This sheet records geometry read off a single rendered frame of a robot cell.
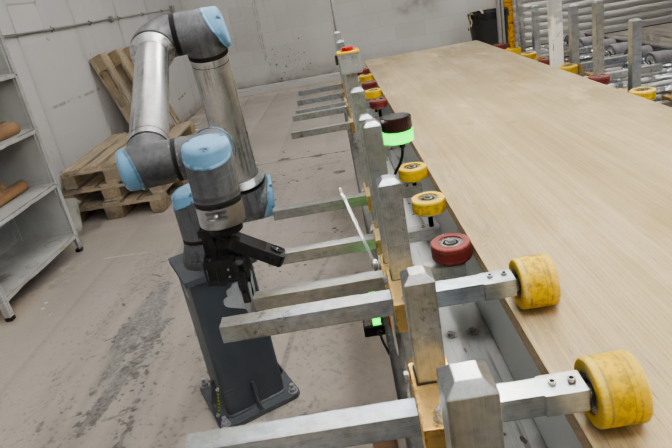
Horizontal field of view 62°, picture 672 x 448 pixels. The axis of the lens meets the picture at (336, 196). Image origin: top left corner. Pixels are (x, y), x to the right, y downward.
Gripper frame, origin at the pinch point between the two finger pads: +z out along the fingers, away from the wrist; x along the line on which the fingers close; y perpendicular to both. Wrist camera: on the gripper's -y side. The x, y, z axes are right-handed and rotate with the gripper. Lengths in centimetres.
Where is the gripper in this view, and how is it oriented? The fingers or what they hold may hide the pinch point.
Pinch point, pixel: (254, 309)
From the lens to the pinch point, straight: 120.4
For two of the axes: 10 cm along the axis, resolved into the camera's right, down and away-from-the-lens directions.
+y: -9.9, 1.4, 0.3
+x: 0.2, 3.5, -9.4
